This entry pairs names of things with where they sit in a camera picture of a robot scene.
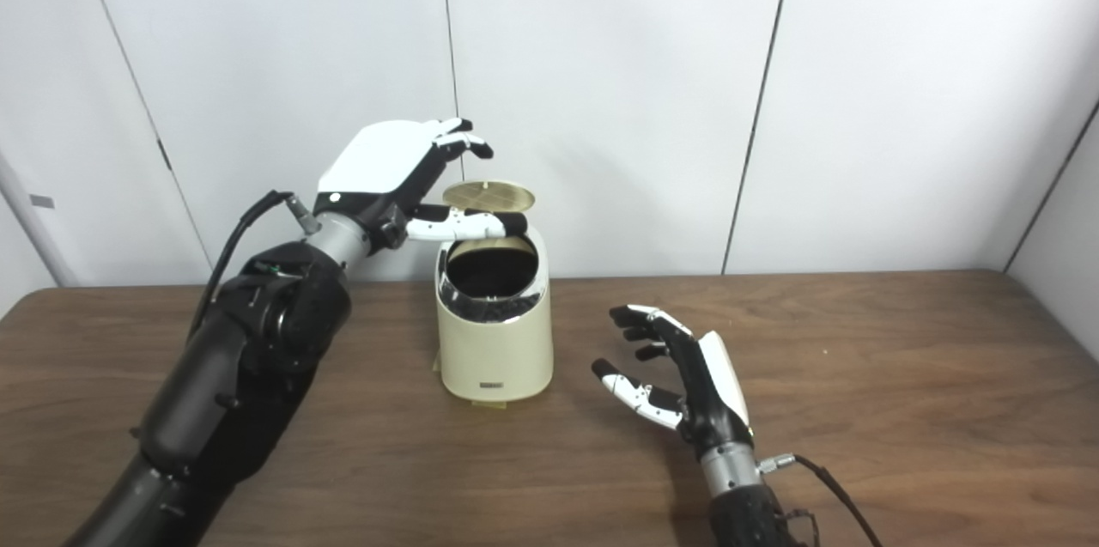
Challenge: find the round cream bin lid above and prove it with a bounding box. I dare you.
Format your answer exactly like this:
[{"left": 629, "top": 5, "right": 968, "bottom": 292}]
[{"left": 442, "top": 179, "right": 536, "bottom": 240}]

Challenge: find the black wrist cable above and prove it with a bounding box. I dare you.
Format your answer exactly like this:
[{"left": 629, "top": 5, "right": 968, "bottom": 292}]
[
  {"left": 185, "top": 190, "right": 324, "bottom": 343},
  {"left": 757, "top": 453, "right": 885, "bottom": 547}
]

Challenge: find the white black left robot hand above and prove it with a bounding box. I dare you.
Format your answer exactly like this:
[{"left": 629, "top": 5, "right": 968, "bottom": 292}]
[{"left": 313, "top": 118, "right": 529, "bottom": 252}]

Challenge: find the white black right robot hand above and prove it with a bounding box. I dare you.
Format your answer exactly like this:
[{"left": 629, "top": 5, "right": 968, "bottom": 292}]
[{"left": 591, "top": 304, "right": 757, "bottom": 455}]

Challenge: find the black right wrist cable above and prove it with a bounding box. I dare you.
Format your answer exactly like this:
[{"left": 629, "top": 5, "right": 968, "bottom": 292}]
[{"left": 757, "top": 453, "right": 885, "bottom": 547}]

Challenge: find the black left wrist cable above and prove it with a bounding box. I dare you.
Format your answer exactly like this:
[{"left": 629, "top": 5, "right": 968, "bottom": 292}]
[{"left": 185, "top": 190, "right": 324, "bottom": 343}]

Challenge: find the cream-colored bin body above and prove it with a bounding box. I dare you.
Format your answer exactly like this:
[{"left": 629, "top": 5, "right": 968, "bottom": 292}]
[{"left": 435, "top": 225, "right": 555, "bottom": 404}]

